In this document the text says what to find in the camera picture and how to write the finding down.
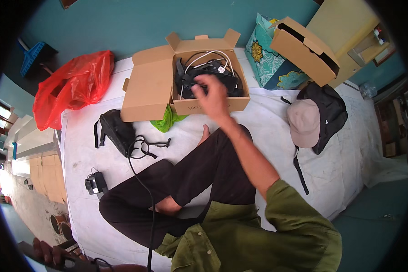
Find person's right hand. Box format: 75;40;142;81
190;74;236;126

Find person's left hand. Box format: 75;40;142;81
32;237;76;268

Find black handheld device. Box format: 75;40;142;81
19;241;101;272

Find brown sandals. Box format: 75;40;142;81
50;214;76;241

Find green cloth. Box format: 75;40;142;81
150;104;189;133

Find open cardboard box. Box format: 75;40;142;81
121;29;251;122

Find teal patterned bag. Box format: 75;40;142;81
244;13;311;91

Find flat cardboard sheets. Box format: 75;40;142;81
29;154;68;205

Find black power adapter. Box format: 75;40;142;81
84;168;109;196

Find closed cardboard box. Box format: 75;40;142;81
269;16;341;87

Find person's legs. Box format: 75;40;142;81
99;124;257;249

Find beige cap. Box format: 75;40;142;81
287;99;321;149

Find black backpack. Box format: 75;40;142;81
281;82;349;196

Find red plastic bag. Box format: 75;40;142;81
32;50;115;132

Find white bed sheet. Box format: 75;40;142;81
59;47;408;272

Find yellow cabinet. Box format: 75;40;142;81
305;0;396;90

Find person's body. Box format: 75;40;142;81
155;179;343;272

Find blue plastic dustpan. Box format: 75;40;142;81
18;38;58;79

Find dark wooden shelf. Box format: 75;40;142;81
373;75;408;159

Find heap of black straps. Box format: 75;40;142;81
174;57;245;100

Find white cable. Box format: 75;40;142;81
180;50;235;100

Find black pouch with straps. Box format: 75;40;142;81
93;109;172;160

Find white window frame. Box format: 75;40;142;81
0;98;61;162

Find black cable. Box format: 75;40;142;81
127;135;156;272

